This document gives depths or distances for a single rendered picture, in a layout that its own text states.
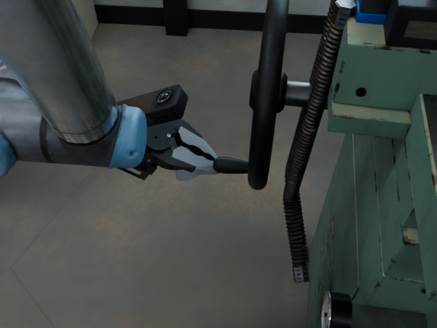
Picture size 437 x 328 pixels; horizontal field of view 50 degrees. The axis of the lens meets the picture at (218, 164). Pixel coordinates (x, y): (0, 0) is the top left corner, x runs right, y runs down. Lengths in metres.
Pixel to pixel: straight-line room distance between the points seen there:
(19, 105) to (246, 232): 1.01
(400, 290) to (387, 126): 0.23
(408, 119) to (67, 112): 0.39
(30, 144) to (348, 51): 0.37
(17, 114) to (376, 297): 0.52
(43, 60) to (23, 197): 1.30
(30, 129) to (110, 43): 1.64
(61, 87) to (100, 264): 1.08
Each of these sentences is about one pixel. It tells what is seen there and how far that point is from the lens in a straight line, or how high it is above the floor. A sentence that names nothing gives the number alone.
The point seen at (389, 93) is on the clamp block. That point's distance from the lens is 0.59.
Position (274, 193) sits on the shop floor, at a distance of 1.57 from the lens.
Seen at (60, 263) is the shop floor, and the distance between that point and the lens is 1.50.
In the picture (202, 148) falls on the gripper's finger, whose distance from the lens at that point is 0.71.
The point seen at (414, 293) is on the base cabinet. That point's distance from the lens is 0.70.
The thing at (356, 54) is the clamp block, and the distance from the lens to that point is 0.55.
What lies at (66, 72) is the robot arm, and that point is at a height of 1.01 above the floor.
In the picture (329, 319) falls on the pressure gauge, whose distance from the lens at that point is 0.64.
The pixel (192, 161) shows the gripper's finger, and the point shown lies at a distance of 0.69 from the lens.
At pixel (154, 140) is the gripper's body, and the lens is 0.67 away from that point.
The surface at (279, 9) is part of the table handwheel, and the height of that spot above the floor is 0.95.
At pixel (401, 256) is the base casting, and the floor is 0.77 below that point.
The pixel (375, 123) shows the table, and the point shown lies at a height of 0.86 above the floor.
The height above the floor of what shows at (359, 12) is 0.97.
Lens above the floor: 1.27
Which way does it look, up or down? 51 degrees down
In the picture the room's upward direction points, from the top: straight up
